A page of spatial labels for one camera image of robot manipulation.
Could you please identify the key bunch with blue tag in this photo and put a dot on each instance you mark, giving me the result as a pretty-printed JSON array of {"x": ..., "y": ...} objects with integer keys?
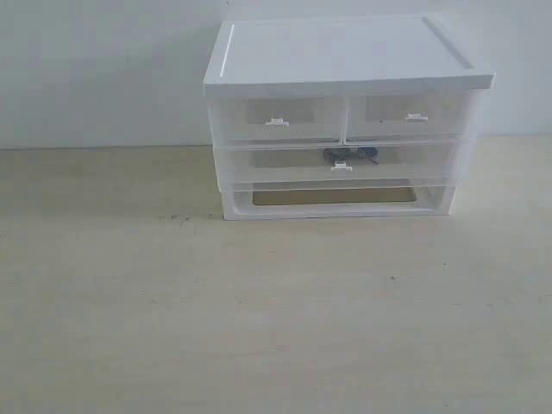
[{"x": 343, "y": 155}]

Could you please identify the clear upper right drawer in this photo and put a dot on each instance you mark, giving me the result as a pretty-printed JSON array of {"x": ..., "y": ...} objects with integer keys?
[{"x": 432, "y": 113}]

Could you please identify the clear plastic storage bin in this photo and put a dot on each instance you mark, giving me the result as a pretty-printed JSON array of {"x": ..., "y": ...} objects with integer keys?
[{"x": 304, "y": 168}]

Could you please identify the white plastic drawer cabinet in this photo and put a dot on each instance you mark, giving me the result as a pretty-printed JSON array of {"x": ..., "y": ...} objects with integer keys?
[{"x": 344, "y": 57}]

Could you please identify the clear upper left drawer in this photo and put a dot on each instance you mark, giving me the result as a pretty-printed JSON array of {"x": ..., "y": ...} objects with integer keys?
[{"x": 252, "y": 121}]

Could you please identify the clear drawer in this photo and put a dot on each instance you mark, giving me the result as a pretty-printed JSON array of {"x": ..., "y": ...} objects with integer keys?
[
  {"x": 252, "y": 121},
  {"x": 432, "y": 113}
]

